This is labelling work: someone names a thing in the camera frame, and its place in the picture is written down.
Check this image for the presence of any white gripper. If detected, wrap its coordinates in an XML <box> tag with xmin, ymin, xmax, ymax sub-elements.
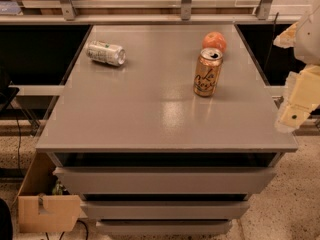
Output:
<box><xmin>273</xmin><ymin>0</ymin><xmax>320</xmax><ymax>133</ymax></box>

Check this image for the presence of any silver green 7up can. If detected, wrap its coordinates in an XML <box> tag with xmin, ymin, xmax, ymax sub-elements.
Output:
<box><xmin>85</xmin><ymin>40</ymin><xmax>126</xmax><ymax>67</ymax></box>

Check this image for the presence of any gold LaCroix can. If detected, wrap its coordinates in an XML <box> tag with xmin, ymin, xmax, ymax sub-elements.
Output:
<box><xmin>193</xmin><ymin>48</ymin><xmax>223</xmax><ymax>97</ymax></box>

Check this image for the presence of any orange fruit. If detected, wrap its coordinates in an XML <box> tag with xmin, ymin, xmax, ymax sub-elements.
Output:
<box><xmin>202</xmin><ymin>32</ymin><xmax>227</xmax><ymax>53</ymax></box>

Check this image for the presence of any top grey drawer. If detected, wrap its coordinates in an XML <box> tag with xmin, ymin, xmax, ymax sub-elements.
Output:
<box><xmin>54</xmin><ymin>167</ymin><xmax>275</xmax><ymax>194</ymax></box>

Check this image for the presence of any grey drawer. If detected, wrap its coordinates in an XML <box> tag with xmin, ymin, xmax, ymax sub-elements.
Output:
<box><xmin>81</xmin><ymin>201</ymin><xmax>249</xmax><ymax>220</ymax></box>
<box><xmin>54</xmin><ymin>167</ymin><xmax>275</xmax><ymax>194</ymax></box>
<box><xmin>96</xmin><ymin>221</ymin><xmax>232</xmax><ymax>235</ymax></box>

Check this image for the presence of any grey drawer cabinet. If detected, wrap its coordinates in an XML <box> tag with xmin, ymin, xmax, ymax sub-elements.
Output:
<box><xmin>35</xmin><ymin>24</ymin><xmax>299</xmax><ymax>236</ymax></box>

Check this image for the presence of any middle grey drawer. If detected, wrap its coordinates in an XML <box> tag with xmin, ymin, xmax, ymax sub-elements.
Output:
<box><xmin>81</xmin><ymin>201</ymin><xmax>249</xmax><ymax>220</ymax></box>

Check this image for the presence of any bottom grey drawer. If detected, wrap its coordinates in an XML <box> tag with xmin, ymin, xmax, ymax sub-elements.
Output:
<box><xmin>96</xmin><ymin>221</ymin><xmax>232</xmax><ymax>235</ymax></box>

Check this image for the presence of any cardboard box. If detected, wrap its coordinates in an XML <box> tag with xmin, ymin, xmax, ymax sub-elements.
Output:
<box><xmin>17</xmin><ymin>153</ymin><xmax>81</xmax><ymax>233</ymax></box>

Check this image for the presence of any metal shelf frame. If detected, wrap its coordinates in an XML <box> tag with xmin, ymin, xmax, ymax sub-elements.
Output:
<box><xmin>0</xmin><ymin>0</ymin><xmax>313</xmax><ymax>25</ymax></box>

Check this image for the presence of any black cable on floor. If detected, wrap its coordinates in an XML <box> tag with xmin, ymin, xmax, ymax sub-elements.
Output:
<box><xmin>9</xmin><ymin>103</ymin><xmax>24</xmax><ymax>178</ymax></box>

